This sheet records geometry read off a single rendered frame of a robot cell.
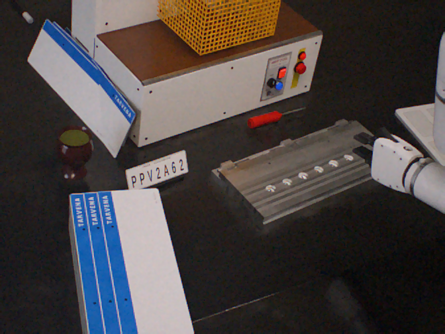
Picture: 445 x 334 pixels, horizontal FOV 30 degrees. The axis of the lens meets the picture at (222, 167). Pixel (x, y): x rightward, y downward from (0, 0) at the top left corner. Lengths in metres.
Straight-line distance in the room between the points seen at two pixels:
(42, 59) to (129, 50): 0.32
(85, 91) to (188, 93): 0.27
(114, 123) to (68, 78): 0.22
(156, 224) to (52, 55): 0.70
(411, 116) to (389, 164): 0.57
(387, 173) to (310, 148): 0.33
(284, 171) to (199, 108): 0.27
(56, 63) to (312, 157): 0.71
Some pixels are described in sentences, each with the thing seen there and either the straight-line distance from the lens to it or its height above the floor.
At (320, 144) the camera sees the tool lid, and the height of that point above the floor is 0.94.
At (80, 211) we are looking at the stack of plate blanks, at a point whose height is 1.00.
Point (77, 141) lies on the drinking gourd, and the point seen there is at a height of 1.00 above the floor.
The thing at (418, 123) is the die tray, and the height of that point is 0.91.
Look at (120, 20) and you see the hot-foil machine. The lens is 2.09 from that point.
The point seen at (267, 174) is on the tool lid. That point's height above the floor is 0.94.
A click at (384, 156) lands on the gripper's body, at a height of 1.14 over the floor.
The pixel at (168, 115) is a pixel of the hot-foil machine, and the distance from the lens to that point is 2.02.
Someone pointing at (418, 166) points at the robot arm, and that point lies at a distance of 1.73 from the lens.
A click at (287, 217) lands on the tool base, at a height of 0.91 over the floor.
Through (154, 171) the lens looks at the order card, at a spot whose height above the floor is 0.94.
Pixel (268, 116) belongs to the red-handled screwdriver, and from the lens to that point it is 2.16.
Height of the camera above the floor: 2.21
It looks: 40 degrees down
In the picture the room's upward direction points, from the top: 10 degrees clockwise
